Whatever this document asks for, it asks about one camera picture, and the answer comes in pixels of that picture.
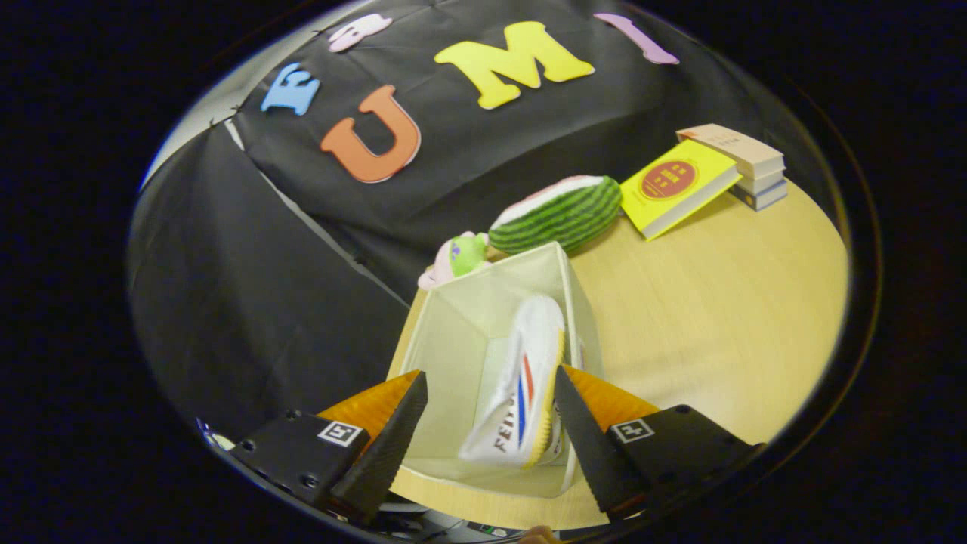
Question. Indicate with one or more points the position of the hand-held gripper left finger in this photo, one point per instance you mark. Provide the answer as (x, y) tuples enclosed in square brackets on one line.
[(389, 446)]

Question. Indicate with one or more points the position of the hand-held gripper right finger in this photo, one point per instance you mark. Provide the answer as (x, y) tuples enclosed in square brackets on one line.
[(585, 446)]

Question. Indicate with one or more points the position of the beige fabric storage box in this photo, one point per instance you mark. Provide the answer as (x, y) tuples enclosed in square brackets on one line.
[(461, 355)]

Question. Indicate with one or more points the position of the small black device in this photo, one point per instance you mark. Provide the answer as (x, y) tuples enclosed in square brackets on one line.
[(487, 530)]

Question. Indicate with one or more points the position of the black backdrop cloth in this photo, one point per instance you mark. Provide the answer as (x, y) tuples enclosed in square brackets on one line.
[(302, 264)]

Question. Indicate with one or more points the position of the pink and green plush toy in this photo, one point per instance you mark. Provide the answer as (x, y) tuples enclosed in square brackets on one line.
[(461, 257)]

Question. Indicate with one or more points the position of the watermelon slice plush toy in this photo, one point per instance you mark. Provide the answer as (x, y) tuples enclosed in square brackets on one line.
[(559, 215)]

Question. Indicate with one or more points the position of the yellow book with red circle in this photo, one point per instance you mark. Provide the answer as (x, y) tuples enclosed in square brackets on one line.
[(672, 185)]

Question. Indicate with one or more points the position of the grey book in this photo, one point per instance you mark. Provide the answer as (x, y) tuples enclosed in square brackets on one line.
[(759, 198)]

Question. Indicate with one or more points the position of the white book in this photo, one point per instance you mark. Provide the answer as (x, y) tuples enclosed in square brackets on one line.
[(763, 183)]

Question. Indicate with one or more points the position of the beige book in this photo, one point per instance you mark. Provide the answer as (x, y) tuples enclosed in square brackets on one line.
[(736, 147)]

